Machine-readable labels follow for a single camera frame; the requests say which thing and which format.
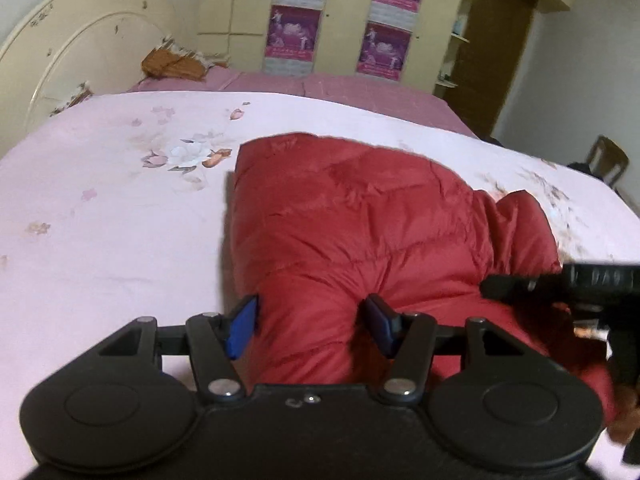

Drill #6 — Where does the person's right hand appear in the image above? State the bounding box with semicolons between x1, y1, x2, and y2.
606;384;640;447

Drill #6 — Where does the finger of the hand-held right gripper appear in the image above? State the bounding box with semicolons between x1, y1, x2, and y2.
479;269;572;308

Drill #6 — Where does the cream wooden headboard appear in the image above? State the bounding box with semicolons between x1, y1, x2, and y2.
0;0;179;157

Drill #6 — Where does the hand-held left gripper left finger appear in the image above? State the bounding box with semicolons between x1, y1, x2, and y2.
95;293;262;405

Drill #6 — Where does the cream corner shelf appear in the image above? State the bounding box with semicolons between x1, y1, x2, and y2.
432;0;485;101

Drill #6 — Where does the wooden chair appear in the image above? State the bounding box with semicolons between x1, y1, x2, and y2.
584;135;631;187

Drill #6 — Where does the red puffer jacket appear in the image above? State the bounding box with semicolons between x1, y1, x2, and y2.
226;132;617;413

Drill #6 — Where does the orange patterned pillow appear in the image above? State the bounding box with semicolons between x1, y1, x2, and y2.
49;79;95;117
141;35;230;82

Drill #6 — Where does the cream wardrobe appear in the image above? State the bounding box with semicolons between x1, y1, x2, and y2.
197;0;474;97

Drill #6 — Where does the pink bed sheet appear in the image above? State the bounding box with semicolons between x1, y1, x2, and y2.
126;67;482;139

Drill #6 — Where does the brown wooden door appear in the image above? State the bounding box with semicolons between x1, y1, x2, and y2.
442;0;540;139

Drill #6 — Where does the pink floral blanket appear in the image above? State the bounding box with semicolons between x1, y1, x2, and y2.
0;90;640;480

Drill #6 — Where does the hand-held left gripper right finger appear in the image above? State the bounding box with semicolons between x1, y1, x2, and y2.
360;293;532;405

